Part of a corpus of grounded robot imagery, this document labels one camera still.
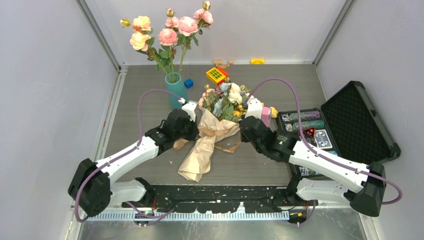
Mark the pink plastic box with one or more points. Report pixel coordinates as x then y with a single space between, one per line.
266 116

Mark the red triangle card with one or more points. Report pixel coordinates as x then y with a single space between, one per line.
309 132

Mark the colourful toy block house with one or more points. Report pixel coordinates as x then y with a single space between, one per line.
217 76

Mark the black poker chip case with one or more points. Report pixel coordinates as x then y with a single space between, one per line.
347 125

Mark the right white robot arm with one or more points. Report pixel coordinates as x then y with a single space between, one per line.
357 184

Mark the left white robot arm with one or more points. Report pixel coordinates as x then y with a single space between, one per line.
95 185

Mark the pink peach rose stems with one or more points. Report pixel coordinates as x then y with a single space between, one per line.
169 48

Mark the wooden toy piece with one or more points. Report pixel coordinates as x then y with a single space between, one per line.
222 65

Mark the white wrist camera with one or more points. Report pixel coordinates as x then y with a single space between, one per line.
254 108
189 106

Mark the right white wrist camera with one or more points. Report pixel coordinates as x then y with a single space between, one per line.
254 108

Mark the teal ceramic vase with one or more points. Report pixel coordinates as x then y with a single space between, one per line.
175 85

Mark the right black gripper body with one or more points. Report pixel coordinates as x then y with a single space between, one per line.
258 147

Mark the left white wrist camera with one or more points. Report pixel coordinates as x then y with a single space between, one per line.
189 106

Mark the small blue cube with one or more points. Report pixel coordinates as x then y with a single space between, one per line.
188 83

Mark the paper flower bouquet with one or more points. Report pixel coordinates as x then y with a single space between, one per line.
221 112

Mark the yellow toy block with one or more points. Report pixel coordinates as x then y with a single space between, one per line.
257 61

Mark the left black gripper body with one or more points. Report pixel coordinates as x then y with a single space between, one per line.
188 132

